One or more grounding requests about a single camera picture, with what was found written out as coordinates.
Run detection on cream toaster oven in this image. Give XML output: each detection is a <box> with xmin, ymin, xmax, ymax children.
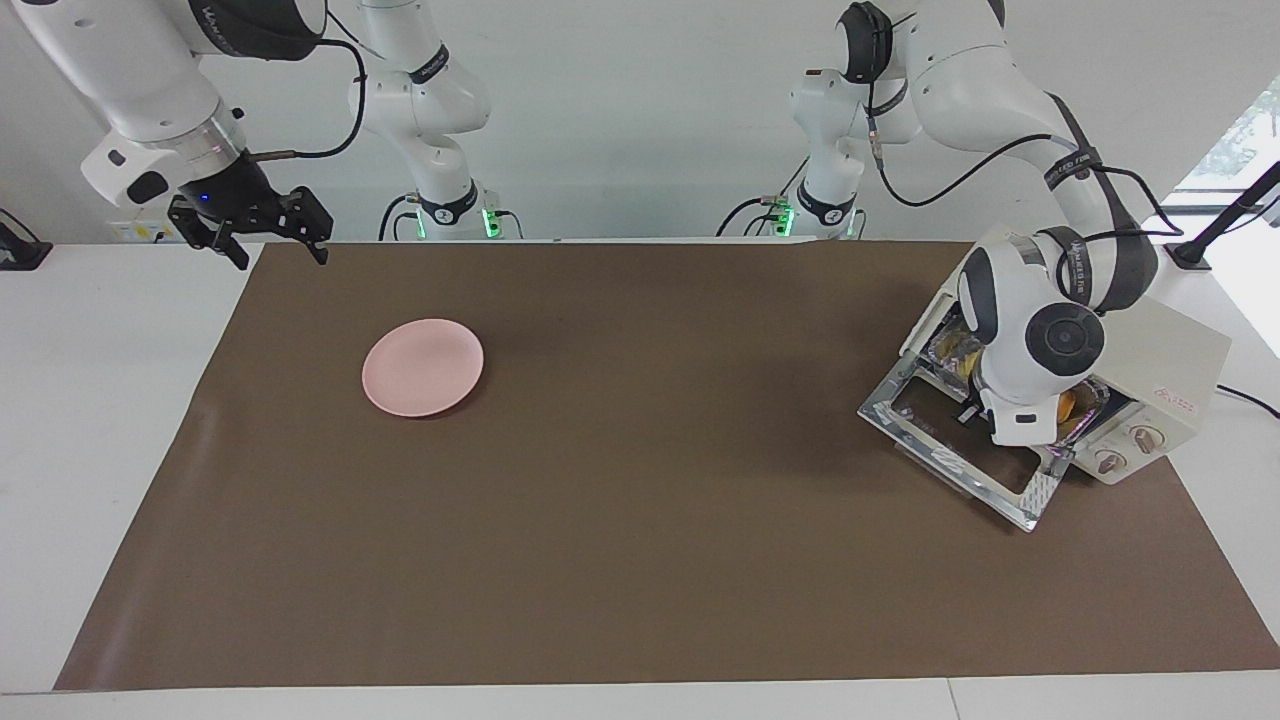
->
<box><xmin>900</xmin><ymin>240</ymin><xmax>1233</xmax><ymax>487</ymax></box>

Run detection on black left arm base cables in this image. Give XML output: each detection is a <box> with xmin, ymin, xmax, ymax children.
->
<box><xmin>715</xmin><ymin>150</ymin><xmax>811</xmax><ymax>238</ymax></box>

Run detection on brown table mat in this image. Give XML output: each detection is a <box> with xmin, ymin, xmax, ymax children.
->
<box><xmin>53</xmin><ymin>240</ymin><xmax>1280</xmax><ymax>691</ymax></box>

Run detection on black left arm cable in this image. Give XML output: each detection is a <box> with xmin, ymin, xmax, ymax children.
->
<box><xmin>865</xmin><ymin>80</ymin><xmax>1169</xmax><ymax>243</ymax></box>

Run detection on glass oven door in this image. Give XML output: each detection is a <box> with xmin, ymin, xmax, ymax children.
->
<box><xmin>858</xmin><ymin>352</ymin><xmax>1073</xmax><ymax>532</ymax></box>

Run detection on sliced orange bread loaf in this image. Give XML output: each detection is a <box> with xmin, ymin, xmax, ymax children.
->
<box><xmin>955</xmin><ymin>333</ymin><xmax>1083</xmax><ymax>441</ymax></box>

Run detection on aluminium foil tray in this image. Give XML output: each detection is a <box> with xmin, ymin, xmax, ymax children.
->
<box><xmin>925</xmin><ymin>318</ymin><xmax>1111</xmax><ymax>447</ymax></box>

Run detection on white wall socket strip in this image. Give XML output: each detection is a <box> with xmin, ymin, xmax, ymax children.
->
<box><xmin>108</xmin><ymin>218</ymin><xmax>186</xmax><ymax>243</ymax></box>

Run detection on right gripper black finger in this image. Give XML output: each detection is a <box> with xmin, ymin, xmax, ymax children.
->
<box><xmin>282</xmin><ymin>186</ymin><xmax>335</xmax><ymax>266</ymax></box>
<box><xmin>168</xmin><ymin>198</ymin><xmax>251</xmax><ymax>271</ymax></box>

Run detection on black camera stand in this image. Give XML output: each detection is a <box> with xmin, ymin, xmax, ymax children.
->
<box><xmin>1165</xmin><ymin>160</ymin><xmax>1280</xmax><ymax>271</ymax></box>

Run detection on black table clamp mount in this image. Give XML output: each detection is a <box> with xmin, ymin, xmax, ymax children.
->
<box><xmin>0</xmin><ymin>208</ymin><xmax>53</xmax><ymax>271</ymax></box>

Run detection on black right arm base cable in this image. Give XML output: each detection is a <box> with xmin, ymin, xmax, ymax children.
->
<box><xmin>378</xmin><ymin>194</ymin><xmax>421</xmax><ymax>241</ymax></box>

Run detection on black oven power cable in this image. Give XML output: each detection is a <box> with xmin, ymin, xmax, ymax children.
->
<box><xmin>1215</xmin><ymin>383</ymin><xmax>1280</xmax><ymax>421</ymax></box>

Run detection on pink round plate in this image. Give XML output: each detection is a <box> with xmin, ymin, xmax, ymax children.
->
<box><xmin>362</xmin><ymin>318</ymin><xmax>486</xmax><ymax>418</ymax></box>

